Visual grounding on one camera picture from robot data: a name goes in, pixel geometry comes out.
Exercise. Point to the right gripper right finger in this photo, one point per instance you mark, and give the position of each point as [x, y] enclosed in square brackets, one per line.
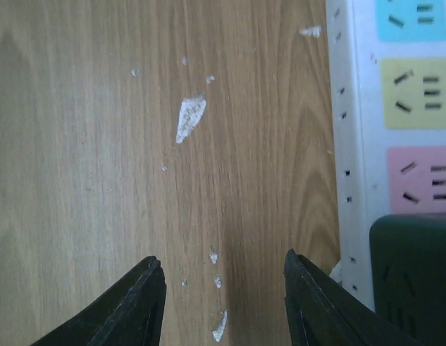
[321, 312]

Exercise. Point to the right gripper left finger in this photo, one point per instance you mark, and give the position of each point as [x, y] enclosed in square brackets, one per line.
[130, 312]

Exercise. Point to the green dragon cube socket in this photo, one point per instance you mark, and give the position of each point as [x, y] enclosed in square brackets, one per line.
[408, 258]

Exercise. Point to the white power strip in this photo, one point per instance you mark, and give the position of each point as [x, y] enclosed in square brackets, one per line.
[387, 63]

